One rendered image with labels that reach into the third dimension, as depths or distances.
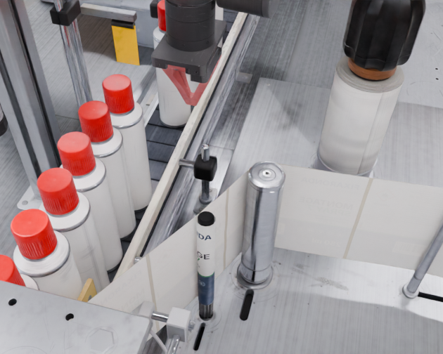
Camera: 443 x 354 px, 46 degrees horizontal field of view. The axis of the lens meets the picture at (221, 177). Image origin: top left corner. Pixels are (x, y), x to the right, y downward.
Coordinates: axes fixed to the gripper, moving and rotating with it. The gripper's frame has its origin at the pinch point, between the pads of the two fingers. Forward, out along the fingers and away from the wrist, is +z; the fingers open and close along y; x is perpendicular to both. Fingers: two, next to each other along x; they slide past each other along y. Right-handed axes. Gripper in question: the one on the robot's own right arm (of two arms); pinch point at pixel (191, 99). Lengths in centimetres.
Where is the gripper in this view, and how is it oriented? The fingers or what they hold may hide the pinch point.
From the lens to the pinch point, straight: 69.3
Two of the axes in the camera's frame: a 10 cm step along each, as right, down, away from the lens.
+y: 2.6, -7.0, 6.6
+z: -0.3, 6.8, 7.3
